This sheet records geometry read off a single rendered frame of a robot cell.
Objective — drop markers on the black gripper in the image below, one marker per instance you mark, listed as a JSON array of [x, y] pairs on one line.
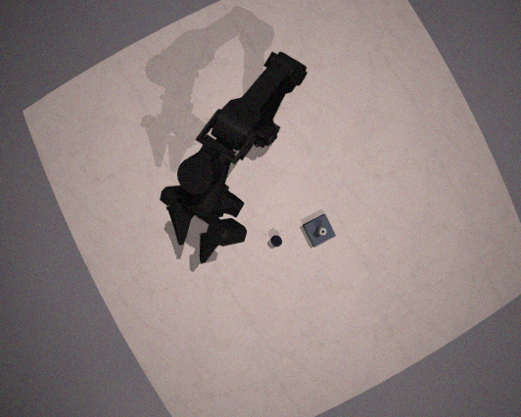
[[182, 206]]

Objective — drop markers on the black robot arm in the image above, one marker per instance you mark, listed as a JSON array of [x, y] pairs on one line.
[[239, 125]]

